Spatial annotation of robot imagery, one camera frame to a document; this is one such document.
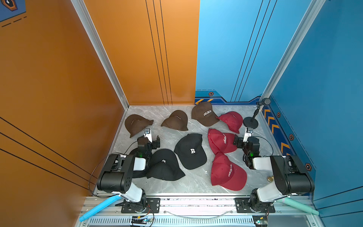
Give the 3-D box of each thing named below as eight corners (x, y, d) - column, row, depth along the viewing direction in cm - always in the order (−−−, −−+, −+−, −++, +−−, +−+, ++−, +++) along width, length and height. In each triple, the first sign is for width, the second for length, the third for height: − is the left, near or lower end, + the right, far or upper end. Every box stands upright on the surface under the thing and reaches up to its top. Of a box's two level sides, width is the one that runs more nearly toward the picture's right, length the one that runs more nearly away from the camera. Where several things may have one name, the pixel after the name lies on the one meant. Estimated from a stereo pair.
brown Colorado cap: (195, 129, 107) (196, 123, 102) (189, 109, 120) (189, 104, 115) (217, 125, 110) (218, 119, 104) (208, 106, 123) (209, 100, 117)
